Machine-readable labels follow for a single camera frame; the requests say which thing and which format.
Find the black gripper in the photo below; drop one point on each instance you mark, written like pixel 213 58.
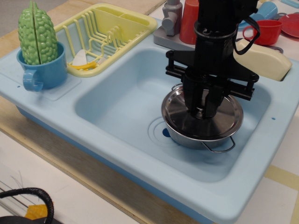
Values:
pixel 212 62

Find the steel pot lid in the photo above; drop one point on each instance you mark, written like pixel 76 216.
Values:
pixel 201 116

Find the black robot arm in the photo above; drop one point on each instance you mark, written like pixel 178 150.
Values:
pixel 224 15

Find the red plastic tumbler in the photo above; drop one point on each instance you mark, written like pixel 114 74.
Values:
pixel 190 15

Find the cream detergent bottle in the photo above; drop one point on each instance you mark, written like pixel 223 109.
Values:
pixel 264 62

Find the grey toy faucet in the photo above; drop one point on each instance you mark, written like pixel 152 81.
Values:
pixel 167 34

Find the blue plastic plate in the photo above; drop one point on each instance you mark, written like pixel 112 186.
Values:
pixel 242 25

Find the red plastic cup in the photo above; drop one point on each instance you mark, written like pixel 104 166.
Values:
pixel 269 31

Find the light blue toy sink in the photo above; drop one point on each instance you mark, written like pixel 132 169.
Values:
pixel 133 116

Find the blue plastic tumbler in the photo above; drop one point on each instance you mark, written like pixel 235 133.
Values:
pixel 267 11

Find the red plastic plate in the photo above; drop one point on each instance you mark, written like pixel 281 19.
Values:
pixel 290 24

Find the yellow plastic utensil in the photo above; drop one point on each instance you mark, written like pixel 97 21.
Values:
pixel 88 66

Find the yellow dish rack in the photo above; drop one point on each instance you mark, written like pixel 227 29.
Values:
pixel 106 32

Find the white plastic utensil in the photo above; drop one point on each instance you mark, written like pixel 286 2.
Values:
pixel 80 58

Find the blue plastic mug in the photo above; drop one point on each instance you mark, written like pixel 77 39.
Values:
pixel 44 76

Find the green bitter melon toy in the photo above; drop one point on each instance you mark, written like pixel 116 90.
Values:
pixel 37 36

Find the yellow tape piece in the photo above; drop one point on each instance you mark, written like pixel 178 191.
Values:
pixel 36 212

